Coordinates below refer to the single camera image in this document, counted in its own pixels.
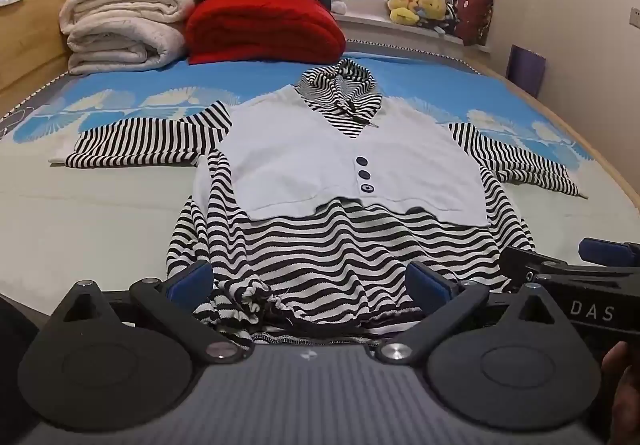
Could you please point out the white wall switch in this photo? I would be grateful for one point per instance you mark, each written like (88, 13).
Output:
(635, 17)

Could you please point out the yellow plush toy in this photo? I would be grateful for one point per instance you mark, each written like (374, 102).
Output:
(402, 2)
(432, 5)

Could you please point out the purple board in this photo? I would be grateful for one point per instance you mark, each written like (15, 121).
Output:
(525, 70)

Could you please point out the red folded blanket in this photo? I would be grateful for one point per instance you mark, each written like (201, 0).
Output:
(260, 27)

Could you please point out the dark red cushion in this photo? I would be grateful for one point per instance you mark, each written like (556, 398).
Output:
(475, 15)

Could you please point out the blue white leaf-print bed sheet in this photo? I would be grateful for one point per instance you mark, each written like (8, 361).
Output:
(125, 205)

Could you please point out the white folded quilt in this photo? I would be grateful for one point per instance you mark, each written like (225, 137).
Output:
(125, 25)

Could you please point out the striped hooded top white vest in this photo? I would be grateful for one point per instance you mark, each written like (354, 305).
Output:
(310, 165)

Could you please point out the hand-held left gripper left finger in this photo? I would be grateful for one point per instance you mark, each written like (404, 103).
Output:
(192, 279)

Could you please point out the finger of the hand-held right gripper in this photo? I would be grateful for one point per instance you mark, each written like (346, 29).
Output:
(610, 252)
(520, 265)

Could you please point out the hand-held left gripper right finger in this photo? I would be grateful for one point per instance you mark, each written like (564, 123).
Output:
(426, 284)

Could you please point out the person's right hand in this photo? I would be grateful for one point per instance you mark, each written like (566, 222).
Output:
(625, 395)

